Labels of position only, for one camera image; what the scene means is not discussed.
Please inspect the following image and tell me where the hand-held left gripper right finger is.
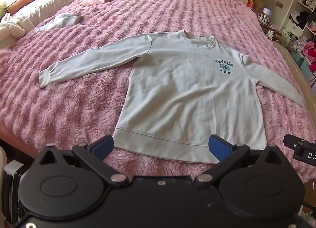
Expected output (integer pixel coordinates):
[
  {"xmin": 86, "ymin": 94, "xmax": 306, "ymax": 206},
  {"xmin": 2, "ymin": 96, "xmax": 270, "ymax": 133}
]
[{"xmin": 194, "ymin": 134, "xmax": 287, "ymax": 185}]

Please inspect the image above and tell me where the light blue folded garment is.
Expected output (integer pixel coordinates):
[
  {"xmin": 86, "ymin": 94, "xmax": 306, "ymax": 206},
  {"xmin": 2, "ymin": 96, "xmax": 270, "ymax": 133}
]
[{"xmin": 35, "ymin": 11, "xmax": 82, "ymax": 33}]

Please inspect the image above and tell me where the white table lamp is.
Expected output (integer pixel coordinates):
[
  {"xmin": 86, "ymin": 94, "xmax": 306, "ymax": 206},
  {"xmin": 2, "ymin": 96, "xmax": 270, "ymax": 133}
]
[{"xmin": 262, "ymin": 8, "xmax": 272, "ymax": 24}]

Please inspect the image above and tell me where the white daybed cushion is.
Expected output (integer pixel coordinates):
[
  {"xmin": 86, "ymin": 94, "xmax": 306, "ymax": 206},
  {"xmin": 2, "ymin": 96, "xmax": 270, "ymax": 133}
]
[{"xmin": 10, "ymin": 0, "xmax": 86, "ymax": 28}]

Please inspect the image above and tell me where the white printed sweatshirt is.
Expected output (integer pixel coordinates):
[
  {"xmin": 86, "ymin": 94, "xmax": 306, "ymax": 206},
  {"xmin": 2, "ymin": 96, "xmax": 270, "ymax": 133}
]
[{"xmin": 39, "ymin": 29, "xmax": 305, "ymax": 165}]

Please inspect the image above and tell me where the cream crumpled blanket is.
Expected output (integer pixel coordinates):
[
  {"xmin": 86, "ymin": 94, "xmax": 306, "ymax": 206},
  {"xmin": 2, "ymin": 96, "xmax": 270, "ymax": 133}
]
[{"xmin": 0, "ymin": 12, "xmax": 34, "ymax": 49}]

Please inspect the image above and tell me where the orange bolster pillow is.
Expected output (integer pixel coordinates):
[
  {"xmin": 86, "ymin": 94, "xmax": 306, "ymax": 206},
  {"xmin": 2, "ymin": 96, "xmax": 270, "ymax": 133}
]
[{"xmin": 7, "ymin": 0, "xmax": 41, "ymax": 13}]

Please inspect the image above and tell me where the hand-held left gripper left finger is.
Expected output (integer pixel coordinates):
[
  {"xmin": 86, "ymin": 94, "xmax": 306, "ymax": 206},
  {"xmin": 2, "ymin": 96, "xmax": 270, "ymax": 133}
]
[{"xmin": 35, "ymin": 134, "xmax": 129, "ymax": 186}]

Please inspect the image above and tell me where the green plastic basket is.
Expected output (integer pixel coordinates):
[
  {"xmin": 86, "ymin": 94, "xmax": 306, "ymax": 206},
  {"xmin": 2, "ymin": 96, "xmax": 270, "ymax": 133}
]
[{"xmin": 281, "ymin": 29, "xmax": 298, "ymax": 48}]

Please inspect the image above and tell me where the pink fluffy blanket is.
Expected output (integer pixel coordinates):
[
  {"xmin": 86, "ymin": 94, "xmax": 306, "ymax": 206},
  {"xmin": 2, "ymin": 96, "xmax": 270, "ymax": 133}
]
[{"xmin": 0, "ymin": 0, "xmax": 316, "ymax": 184}]

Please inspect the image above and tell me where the white open wardrobe shelf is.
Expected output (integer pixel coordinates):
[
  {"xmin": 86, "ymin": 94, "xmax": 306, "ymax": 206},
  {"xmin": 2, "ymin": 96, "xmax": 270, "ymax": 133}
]
[{"xmin": 286, "ymin": 0, "xmax": 316, "ymax": 43}]

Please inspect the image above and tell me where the blue storage box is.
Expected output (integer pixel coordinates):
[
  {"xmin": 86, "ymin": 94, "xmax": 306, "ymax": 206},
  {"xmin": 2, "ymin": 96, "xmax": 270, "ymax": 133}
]
[{"xmin": 289, "ymin": 47, "xmax": 313, "ymax": 79}]

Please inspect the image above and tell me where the red and pink clothes pile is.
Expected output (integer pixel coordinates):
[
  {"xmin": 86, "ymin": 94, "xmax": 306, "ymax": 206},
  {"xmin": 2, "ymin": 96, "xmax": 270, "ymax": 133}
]
[{"xmin": 302, "ymin": 41, "xmax": 316, "ymax": 73}]

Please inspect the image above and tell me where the white appliance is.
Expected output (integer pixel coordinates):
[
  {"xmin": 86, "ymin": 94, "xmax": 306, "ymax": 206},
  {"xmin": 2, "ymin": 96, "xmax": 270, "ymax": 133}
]
[{"xmin": 0, "ymin": 144, "xmax": 24, "ymax": 224}]

